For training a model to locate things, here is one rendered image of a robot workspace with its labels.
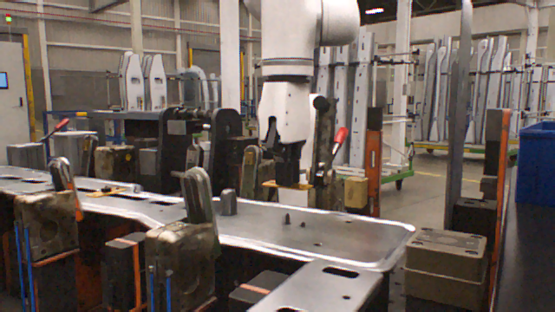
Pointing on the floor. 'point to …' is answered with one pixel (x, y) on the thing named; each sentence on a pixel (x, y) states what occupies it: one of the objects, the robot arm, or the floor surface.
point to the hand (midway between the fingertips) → (287, 172)
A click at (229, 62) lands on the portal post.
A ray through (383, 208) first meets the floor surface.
